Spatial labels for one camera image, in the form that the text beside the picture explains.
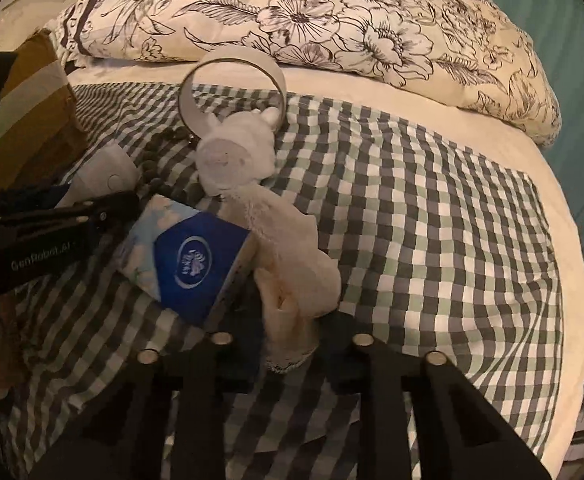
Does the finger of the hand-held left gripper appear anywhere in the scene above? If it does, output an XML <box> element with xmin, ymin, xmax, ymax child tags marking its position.
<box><xmin>0</xmin><ymin>184</ymin><xmax>75</xmax><ymax>211</ymax></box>
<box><xmin>0</xmin><ymin>189</ymin><xmax>142</xmax><ymax>233</ymax></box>

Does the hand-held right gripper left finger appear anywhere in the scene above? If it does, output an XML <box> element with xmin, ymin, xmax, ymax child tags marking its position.
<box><xmin>27</xmin><ymin>285</ymin><xmax>265</xmax><ymax>480</ymax></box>

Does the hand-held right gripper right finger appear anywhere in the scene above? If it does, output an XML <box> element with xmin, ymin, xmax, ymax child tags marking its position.
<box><xmin>317</xmin><ymin>310</ymin><xmax>558</xmax><ymax>480</ymax></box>

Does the white and green tube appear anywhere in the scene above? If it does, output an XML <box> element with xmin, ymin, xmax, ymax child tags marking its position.
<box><xmin>57</xmin><ymin>141</ymin><xmax>142</xmax><ymax>208</ymax></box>

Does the white tape roll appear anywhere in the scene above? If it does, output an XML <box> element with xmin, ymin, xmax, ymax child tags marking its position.
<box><xmin>179</xmin><ymin>52</ymin><xmax>288</xmax><ymax>133</ymax></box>

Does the blue tissue pack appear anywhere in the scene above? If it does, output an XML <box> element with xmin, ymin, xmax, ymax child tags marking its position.
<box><xmin>114</xmin><ymin>195</ymin><xmax>258</xmax><ymax>326</ymax></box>

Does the green checkered blanket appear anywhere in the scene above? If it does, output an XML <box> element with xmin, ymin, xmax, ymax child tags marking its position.
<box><xmin>0</xmin><ymin>82</ymin><xmax>565</xmax><ymax>480</ymax></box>

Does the floral black and cream duvet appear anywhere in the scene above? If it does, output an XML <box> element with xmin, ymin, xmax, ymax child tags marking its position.
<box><xmin>54</xmin><ymin>0</ymin><xmax>560</xmax><ymax>148</ymax></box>

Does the teal curtain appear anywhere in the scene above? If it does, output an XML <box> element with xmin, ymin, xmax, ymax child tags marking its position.
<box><xmin>487</xmin><ymin>0</ymin><xmax>584</xmax><ymax>271</ymax></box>

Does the dark bead string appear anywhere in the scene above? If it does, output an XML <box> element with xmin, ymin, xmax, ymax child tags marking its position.
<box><xmin>139</xmin><ymin>127</ymin><xmax>208</xmax><ymax>201</ymax></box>

